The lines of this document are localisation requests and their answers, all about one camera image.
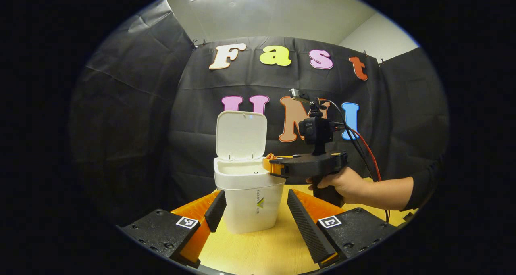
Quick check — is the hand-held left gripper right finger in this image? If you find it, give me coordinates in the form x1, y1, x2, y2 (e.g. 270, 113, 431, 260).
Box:
287, 188, 399, 269

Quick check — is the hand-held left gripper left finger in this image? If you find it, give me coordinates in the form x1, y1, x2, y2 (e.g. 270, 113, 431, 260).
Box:
121, 190, 227, 269

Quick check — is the white desktop garbage bin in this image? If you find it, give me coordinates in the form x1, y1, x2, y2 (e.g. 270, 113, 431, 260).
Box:
213, 111, 287, 234

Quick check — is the black cable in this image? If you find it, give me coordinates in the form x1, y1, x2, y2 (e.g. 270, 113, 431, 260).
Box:
322, 99, 377, 179

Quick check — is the red braided cable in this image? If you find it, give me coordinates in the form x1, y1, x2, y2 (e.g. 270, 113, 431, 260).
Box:
342, 126, 391, 224

